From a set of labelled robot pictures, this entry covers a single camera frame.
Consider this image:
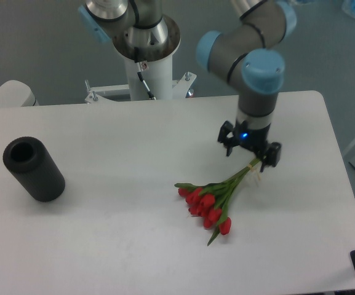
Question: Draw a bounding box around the red tulip bouquet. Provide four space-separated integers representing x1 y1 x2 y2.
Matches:
174 158 260 245

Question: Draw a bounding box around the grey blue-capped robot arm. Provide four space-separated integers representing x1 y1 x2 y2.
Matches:
78 1 297 167

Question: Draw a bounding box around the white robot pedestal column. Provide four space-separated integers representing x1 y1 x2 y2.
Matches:
84 15 197 104

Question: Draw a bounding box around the white rounded chair back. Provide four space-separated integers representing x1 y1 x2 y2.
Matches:
0 80 39 108

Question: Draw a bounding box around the black cylindrical vase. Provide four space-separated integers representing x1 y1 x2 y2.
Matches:
2 136 65 202

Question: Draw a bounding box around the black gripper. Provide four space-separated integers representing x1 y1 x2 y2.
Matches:
217 120 281 172

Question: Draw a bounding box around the black cable on pedestal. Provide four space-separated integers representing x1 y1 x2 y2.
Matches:
136 71 157 101

